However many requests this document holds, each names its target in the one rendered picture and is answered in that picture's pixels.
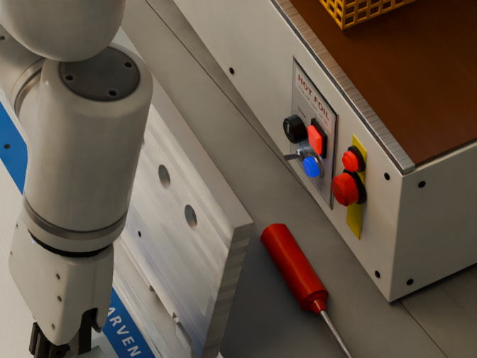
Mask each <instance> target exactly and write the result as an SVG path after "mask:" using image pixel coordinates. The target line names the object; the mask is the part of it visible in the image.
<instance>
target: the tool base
mask: <svg viewBox="0 0 477 358"><path fill-rule="evenodd" d="M0 98H1V101H2V102H3V103H4V105H5V107H6V108H7V110H8V111H9V114H10V115H11V117H12V118H13V120H14V121H15V123H16V125H17V127H18V128H19V130H20V131H21V133H22V134H23V137H24V138H25V136H24V133H23V129H22V127H21V125H20V123H19V121H18V119H17V117H16V115H15V114H14V112H13V110H12V108H11V107H10V105H9V103H8V102H7V100H6V98H5V96H4V94H3V92H2V91H1V88H0ZM121 238H122V237H121V235H120V236H119V237H118V238H117V239H116V240H115V241H114V242H113V245H114V275H113V285H114V286H115V288H116V290H117V291H118V293H119V295H120V296H121V298H122V299H123V301H124V302H125V304H126V306H127V308H128V309H129V311H130V313H131V314H132V316H133V318H134V319H135V321H136V322H137V324H138V326H139V327H140V329H141V331H142V333H143V334H144V335H145V337H146V339H147V341H148V342H149V344H150V346H151V347H152V349H153V351H154V352H155V354H156V355H157V357H158V358H196V356H195V354H194V352H193V351H192V349H191V348H190V345H191V342H192V340H191V339H190V337H189V335H188V334H187V332H186V331H185V329H184V327H183V326H182V324H181V322H180V321H179V320H178V318H177V317H176V318H172V317H171V316H170V314H169V312H168V311H167V309H166V308H165V306H164V305H163V303H162V301H161V299H160V298H159V297H158V294H157V293H156V292H155V291H150V289H149V288H148V287H147V285H146V283H145V281H144V280H143V278H142V277H141V275H140V274H139V272H138V270H137V268H136V267H135V266H134V264H133V262H132V260H131V259H130V257H129V256H128V254H127V253H126V251H125V249H124V248H123V246H122V245H121Z"/></svg>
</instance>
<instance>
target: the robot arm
mask: <svg viewBox="0 0 477 358"><path fill-rule="evenodd" d="M125 5H126V0H0V88H1V91H2V92H3V94H4V96H5V98H6V100H7V102H8V103H9V105H10V107H11V108H12V110H13V112H14V114H15V115H16V117H17V119H18V121H19V123H20V125H21V127H22V129H23V133H24V136H25V139H26V145H27V150H28V165H27V171H26V179H25V185H24V189H23V199H22V203H21V210H20V212H19V214H18V218H17V221H16V226H15V229H14V232H13V238H12V241H11V248H10V252H9V262H8V267H9V271H10V274H11V277H12V279H13V281H14V283H15V284H16V287H17V289H18V290H19V292H20V294H21V295H22V297H23V299H24V300H25V302H26V305H27V306H28V308H29V310H30V311H31V313H32V315H33V318H34V319H35V320H36V322H34V323H33V327H32V332H31V340H30V344H29V349H28V350H29V352H30V353H31V354H32V355H33V356H34V358H63V357H64V356H65V355H66V352H67V351H69V350H70V348H71V349H72V350H73V352H74V353H75V354H76V355H81V354H84V353H87V352H90V351H91V342H92V327H93V328H94V330H95V332H98V333H100V332H101V331H102V330H103V328H104V326H105V323H106V319H107V316H108V313H109V306H110V302H111V290H112V284H113V275H114V245H113V242H114V241H115V240H116V239H117V238H118V237H119V236H120V234H121V233H122V231H123V230H124V227H125V223H126V218H127V214H128V208H129V204H130V200H131V194H132V190H133V184H134V180H135V177H136V170H137V167H138V160H139V156H140V152H141V146H142V143H143V136H144V133H145V129H146V122H147V118H148V113H149V109H150V102H151V99H152V95H153V77H152V75H151V72H150V70H149V68H148V66H147V65H146V64H145V63H144V61H143V60H142V59H141V58H140V57H139V56H138V55H137V54H135V53H134V52H133V51H131V50H129V49H128V48H125V47H123V46H122V45H119V44H116V43H112V42H111V41H112V40H113V39H114V37H115V35H116V33H117V32H118V30H119V27H120V25H121V22H122V20H123V17H124V10H125Z"/></svg>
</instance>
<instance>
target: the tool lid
mask: <svg viewBox="0 0 477 358"><path fill-rule="evenodd" d="M111 42H112V43H116V44H119V45H122V46H123V47H125V48H128V49H129V50H131V51H133V52H134V53H135V54H137V55H138V56H139V57H140V58H141V59H142V60H143V61H144V59H143V58H142V57H141V55H140V54H139V52H138V51H137V50H136V48H135V46H134V45H133V43H132V42H131V41H130V39H129V38H128V36H127V35H126V33H125V32H124V30H123V28H122V27H121V26H120V27H119V30H118V32H117V33H116V35H115V37H114V39H113V40H112V41H111ZM144 63H146V62H145V61H144ZM146 65H147V64H146ZM148 68H149V67H148ZM149 70H150V68H149ZM150 72H151V70H150ZM151 75H152V77H153V95H152V99H151V102H150V109H149V113H148V118H147V122H146V129H145V133H144V141H145V145H144V144H143V143H142V146H141V152H140V156H139V160H138V167H137V170H136V177H135V180H134V184H133V190H132V194H131V200H130V204H129V208H128V214H127V218H126V223H125V227H124V230H123V231H122V233H121V234H120V235H121V237H122V238H121V245H122V246H123V248H124V249H125V251H126V253H127V254H128V256H129V257H130V259H131V260H132V262H133V264H134V266H135V267H136V268H137V270H138V272H139V274H140V275H141V277H142V278H143V280H144V281H145V283H146V285H147V287H148V288H149V289H150V291H155V292H156V293H157V294H158V297H159V298H160V299H161V301H162V303H163V305H164V306H165V308H166V309H167V311H168V312H169V314H170V316H171V317H172V318H176V317H177V318H178V320H179V321H180V322H181V324H182V326H183V327H184V329H185V331H186V332H187V334H188V335H189V337H190V339H191V340H192V342H191V345H190V348H191V349H192V351H193V352H194V354H195V356H196V358H216V357H218V354H219V349H220V346H221V341H222V339H223V336H224V331H225V328H226V323H227V320H228V317H229V313H230V309H231V305H232V302H233V299H234V294H235V291H236V287H237V283H238V280H239V276H240V272H241V268H242V265H243V260H244V257H245V254H246V250H247V246H248V242H249V239H250V235H251V231H252V228H253V223H254V221H253V220H252V219H251V217H250V215H249V214H248V213H247V211H246V209H245V208H244V206H243V205H242V204H241V202H240V201H239V199H238V198H237V196H236V195H235V193H234V192H233V190H232V189H231V188H230V186H229V184H228V183H227V182H226V180H225V179H224V177H223V175H222V174H221V173H220V172H219V170H218V168H217V167H216V166H215V164H214V162H213V161H212V159H211V158H210V157H209V155H208V154H207V152H206V151H205V150H204V148H203V146H202V145H201V143H200V142H199V141H198V139H197V137H196V136H195V135H194V133H193V132H192V130H191V128H190V127H189V126H188V124H187V123H186V121H185V120H184V119H183V117H182V115H181V114H180V113H179V111H178V110H177V108H176V107H175V105H174V104H173V103H172V101H171V99H170V98H169V96H168V95H167V93H166V92H165V90H164V89H163V88H162V86H161V85H160V83H159V81H158V80H157V79H156V77H155V75H154V74H153V73H152V72H151ZM165 168H167V170H168V172H169V175H170V184H169V182H168V179H167V176H166V172H165ZM192 208H193V210H194V212H195V214H196V216H197V225H196V223H195V221H194V218H193V216H192Z"/></svg>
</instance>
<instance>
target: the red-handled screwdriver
mask: <svg viewBox="0 0 477 358"><path fill-rule="evenodd" d="M260 241H261V243H262V245H263V246H264V248H265V250H266V251H267V253H268V255H269V257H270V258H271V260H272V261H273V263H274V264H275V266H276V268H277V270H278V271H279V273H280V275H281V276H282V278H283V280H284V281H285V282H286V284H287V286H288V288H289V289H290V291H291V293H292V294H293V296H294V297H295V300H296V301H297V302H298V304H299V306H300V307H301V309H302V310H304V311H314V312H315V313H316V314H317V315H320V316H321V318H322V319H323V321H324V323H325V325H326V326H327V328H328V329H329V331H330V333H331V335H332V336H333V338H334V339H335V341H336V343H337V344H338V346H339V348H340V349H341V351H342V352H343V354H344V356H345V358H353V356H352V354H351V353H350V351H349V349H348V347H347V346H346V344H345V343H344V341H343V340H342V338H341V336H340V334H339V333H338V332H337V330H336V328H335V327H334V325H333V323H332V322H331V320H330V319H329V316H328V315H327V314H326V311H327V310H326V307H325V303H326V301H327V298H328V296H329V294H328V292H327V290H326V288H325V287H324V285H323V283H322V282H321V281H320V279H319V277H318V275H317V274H316V272H315V271H314V269H313V268H312V266H311V264H310V262H309V261H308V260H307V257H306V256H305V255H304V253H303V251H302V250H301V248H300V246H299V245H298V243H297V242H296V240H295V238H294V237H293V235H292V234H291V232H290V230H289V229H288V228H287V226H286V224H281V223H280V224H278V223H275V224H272V225H269V226H268V227H266V228H265V229H264V231H263V233H262V235H261V238H260Z"/></svg>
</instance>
